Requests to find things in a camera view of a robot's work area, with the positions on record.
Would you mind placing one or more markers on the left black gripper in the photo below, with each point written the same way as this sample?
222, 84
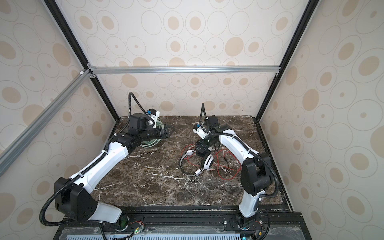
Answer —
160, 134

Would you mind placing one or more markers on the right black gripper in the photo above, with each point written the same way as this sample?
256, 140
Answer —
200, 144

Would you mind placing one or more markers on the white black red-cabled headphones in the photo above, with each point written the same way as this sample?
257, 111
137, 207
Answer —
218, 161

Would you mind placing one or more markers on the mint green wired headphones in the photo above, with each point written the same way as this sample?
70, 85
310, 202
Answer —
152, 143

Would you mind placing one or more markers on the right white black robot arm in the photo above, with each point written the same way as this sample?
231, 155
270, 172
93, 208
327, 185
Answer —
258, 178

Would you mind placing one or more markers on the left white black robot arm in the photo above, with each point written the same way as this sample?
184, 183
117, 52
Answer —
72, 200

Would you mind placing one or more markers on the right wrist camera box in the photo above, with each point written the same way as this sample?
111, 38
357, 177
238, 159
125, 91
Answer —
201, 130

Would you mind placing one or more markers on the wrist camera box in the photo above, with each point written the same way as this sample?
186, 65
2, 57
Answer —
154, 114
201, 130

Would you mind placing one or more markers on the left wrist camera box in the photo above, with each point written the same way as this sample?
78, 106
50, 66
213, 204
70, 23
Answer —
154, 114

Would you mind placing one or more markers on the horizontal aluminium frame bar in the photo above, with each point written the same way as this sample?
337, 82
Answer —
185, 70

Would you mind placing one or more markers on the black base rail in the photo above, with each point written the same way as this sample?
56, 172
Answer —
194, 223

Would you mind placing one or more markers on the left black frame post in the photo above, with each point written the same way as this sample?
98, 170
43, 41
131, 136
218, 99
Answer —
63, 25

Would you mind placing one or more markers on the black frame post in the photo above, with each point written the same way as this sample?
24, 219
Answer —
63, 25
301, 27

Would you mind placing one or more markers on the left slanted aluminium frame bar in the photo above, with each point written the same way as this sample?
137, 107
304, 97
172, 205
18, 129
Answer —
26, 137

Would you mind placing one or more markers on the right black frame post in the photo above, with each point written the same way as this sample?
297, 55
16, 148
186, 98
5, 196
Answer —
301, 27

